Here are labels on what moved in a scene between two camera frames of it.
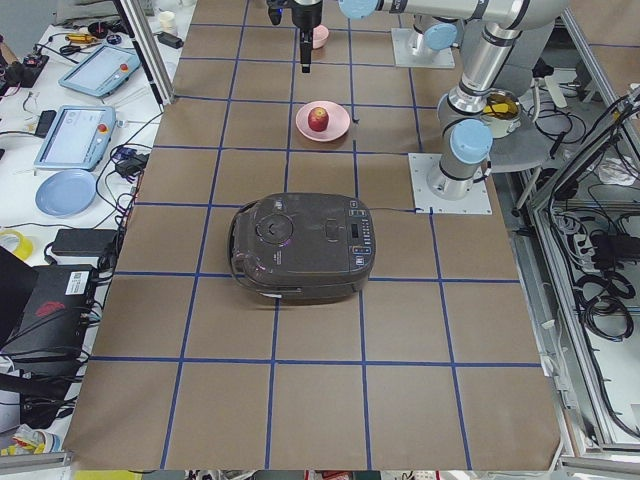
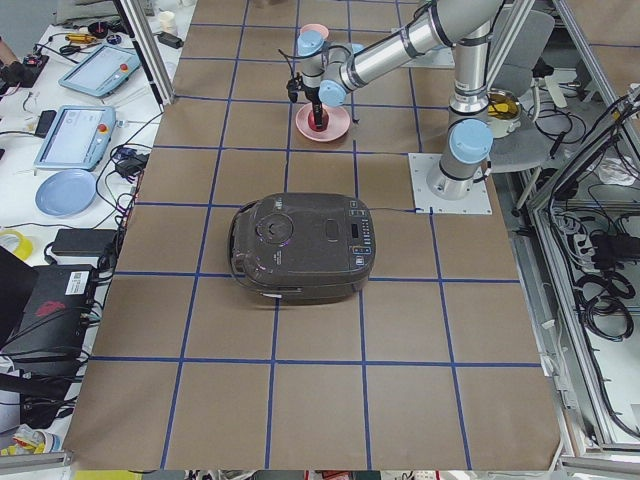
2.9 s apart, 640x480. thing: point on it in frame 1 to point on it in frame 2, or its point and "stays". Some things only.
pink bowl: x=320 y=34 stays
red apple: x=318 y=118 stays
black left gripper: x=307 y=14 to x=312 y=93
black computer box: x=54 y=319 stays
